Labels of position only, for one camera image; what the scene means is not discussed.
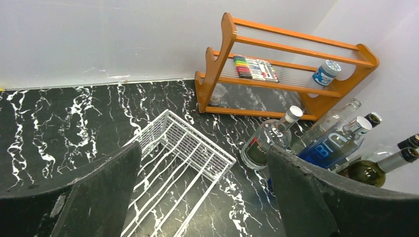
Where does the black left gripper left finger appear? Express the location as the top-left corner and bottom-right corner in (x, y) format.
(0, 142), (142, 237)

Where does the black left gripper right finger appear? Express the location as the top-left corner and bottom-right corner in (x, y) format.
(267, 145), (419, 237)

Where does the round clear glass bottle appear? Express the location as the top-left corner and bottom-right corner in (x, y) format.
(240, 106), (303, 170)

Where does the tall clear glass bottle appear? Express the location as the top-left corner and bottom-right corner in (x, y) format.
(291, 98), (362, 155)

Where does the dark bottle black foil top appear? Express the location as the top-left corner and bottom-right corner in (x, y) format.
(360, 134), (419, 161)

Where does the orange wooden shelf rack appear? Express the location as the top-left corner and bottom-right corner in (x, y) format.
(195, 13), (379, 121)

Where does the blue white lidded jar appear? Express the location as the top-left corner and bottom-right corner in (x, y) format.
(312, 60), (341, 86)

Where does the small clear plastic cup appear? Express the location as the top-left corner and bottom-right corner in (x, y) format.
(209, 83), (227, 106)

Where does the colour marker pen set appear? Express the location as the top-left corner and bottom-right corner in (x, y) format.
(233, 55), (279, 83)

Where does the white wire wine rack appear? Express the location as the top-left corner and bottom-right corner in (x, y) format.
(121, 110), (236, 237)

